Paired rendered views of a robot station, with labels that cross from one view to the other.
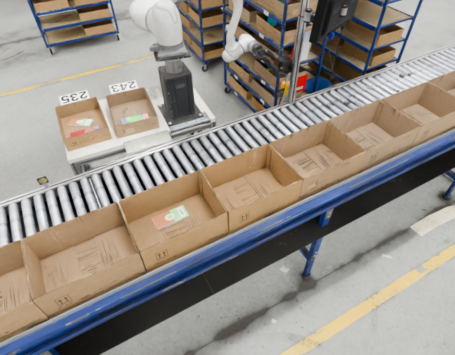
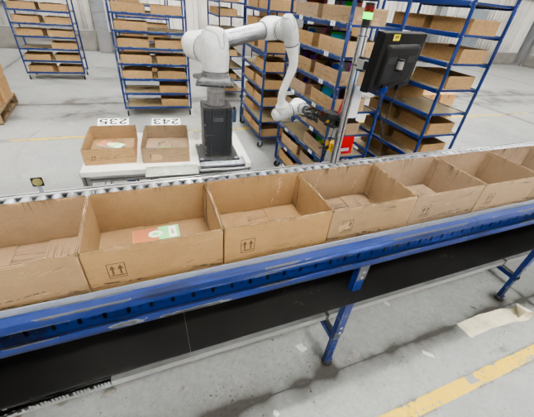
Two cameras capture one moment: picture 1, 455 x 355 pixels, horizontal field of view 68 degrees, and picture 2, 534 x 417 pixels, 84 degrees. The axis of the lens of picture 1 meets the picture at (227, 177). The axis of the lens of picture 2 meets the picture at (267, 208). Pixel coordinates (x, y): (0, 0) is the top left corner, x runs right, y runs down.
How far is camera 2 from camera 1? 62 cm
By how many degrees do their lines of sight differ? 12
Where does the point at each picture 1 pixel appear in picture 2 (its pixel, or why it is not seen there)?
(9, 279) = not seen: outside the picture
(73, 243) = (17, 242)
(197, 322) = (179, 395)
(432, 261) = (485, 371)
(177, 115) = (212, 152)
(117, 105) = (156, 138)
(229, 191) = (240, 221)
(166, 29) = (211, 52)
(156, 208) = (143, 222)
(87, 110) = (124, 137)
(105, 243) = (59, 249)
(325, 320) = not seen: outside the picture
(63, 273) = not seen: outside the picture
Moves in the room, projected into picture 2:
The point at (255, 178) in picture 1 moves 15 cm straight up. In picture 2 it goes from (276, 213) to (280, 183)
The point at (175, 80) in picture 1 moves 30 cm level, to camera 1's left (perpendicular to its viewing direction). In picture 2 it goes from (213, 112) to (164, 106)
